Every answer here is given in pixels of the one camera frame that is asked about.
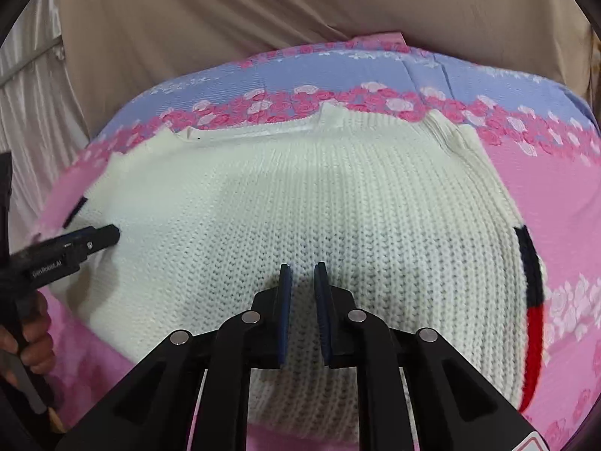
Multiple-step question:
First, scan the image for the white red black knit sweater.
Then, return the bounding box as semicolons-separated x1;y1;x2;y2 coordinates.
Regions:
51;104;529;443

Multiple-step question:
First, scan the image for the person's left hand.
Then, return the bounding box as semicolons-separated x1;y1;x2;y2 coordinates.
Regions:
1;292;56;376

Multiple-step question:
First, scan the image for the beige fabric backdrop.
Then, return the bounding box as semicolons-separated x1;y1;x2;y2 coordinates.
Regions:
59;0;600;135

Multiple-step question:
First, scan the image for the pink floral bed sheet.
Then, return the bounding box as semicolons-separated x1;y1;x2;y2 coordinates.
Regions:
39;36;600;450

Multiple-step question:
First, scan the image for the white satin curtain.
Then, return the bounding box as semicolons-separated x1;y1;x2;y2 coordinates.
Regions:
0;0;90;251

